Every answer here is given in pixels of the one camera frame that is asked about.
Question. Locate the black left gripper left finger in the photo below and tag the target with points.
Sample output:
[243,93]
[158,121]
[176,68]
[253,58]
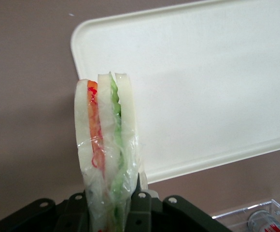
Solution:
[46,215]

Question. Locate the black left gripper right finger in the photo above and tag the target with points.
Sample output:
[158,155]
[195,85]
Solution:
[154,215]

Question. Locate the plastic-wrapped sandwich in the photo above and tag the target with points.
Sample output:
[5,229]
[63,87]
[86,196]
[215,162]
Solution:
[106,135]

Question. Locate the cream white plastic tray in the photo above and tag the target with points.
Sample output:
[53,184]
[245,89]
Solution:
[190,84]

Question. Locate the clear acrylic box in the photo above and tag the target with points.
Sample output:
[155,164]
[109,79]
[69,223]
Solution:
[236,216]

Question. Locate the clear plastic bottle red label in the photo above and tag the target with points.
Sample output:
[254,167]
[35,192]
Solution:
[265,221]

